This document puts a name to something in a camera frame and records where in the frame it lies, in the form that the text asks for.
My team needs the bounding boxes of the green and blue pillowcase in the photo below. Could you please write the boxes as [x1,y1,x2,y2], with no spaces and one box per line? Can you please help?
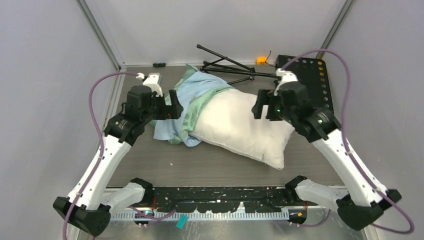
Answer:
[150,64,233,147]

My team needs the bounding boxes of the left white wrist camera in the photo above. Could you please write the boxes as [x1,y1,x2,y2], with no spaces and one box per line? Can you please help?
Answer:
[135,72,164,97]

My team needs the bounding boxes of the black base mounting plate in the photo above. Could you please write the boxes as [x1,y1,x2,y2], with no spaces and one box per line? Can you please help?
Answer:
[132,186,311,214]

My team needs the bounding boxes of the teal tape piece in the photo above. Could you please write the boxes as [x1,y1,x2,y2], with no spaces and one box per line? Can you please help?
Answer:
[175,214,189,230]

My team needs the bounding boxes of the slotted cable duct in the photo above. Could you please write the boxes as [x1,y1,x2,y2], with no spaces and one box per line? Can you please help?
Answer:
[111,209,290,222]

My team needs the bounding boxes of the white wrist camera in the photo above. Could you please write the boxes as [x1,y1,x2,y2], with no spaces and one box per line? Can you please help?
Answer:
[273,68,299,96]
[135,72,164,97]

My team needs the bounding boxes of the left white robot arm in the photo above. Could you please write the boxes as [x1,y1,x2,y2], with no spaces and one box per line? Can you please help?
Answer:
[53,85,184,237]

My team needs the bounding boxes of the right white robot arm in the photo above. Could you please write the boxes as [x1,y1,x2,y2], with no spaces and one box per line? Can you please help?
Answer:
[251,81,391,231]

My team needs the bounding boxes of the black folding stand tripod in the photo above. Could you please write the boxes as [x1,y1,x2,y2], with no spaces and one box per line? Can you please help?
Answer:
[196,44,281,85]

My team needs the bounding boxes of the black perforated stand plate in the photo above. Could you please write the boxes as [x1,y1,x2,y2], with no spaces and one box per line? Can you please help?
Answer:
[285,57,334,112]

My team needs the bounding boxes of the orange round object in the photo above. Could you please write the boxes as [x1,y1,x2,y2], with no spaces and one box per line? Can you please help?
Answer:
[255,56,268,65]

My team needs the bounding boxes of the small black wall bracket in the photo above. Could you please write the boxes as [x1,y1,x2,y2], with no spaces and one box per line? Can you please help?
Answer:
[152,62,166,68]

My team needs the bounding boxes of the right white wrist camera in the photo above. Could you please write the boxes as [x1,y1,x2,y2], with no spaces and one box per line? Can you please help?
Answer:
[273,68,299,96]

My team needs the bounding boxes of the white pillow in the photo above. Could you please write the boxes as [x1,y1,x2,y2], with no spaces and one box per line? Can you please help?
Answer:
[190,88,294,170]

